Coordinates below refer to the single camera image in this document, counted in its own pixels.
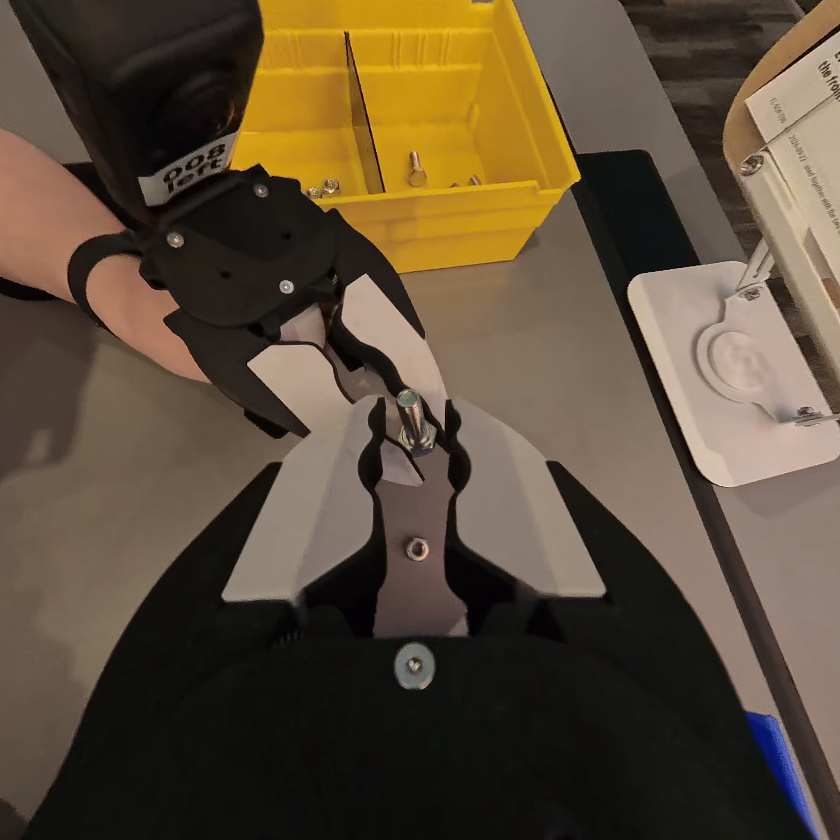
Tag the person's left hand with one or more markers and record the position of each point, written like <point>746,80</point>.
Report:
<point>157,341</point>

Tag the white stand base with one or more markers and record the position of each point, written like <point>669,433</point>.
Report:
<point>669,341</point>

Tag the blue plastic bin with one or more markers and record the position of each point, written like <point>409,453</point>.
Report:
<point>771,741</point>

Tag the black bin divider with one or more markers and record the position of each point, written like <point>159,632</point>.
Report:
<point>373,167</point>

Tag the person's left forearm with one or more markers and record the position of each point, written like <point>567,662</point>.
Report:
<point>39,216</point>

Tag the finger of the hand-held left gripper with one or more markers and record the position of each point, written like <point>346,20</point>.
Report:
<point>295,380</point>
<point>387,328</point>

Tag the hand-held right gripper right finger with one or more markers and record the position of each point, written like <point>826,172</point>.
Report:
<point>525,525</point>

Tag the yellow plastic bin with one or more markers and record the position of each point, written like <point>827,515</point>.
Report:
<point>459,216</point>

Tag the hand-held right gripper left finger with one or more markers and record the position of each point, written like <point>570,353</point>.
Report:
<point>295,525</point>

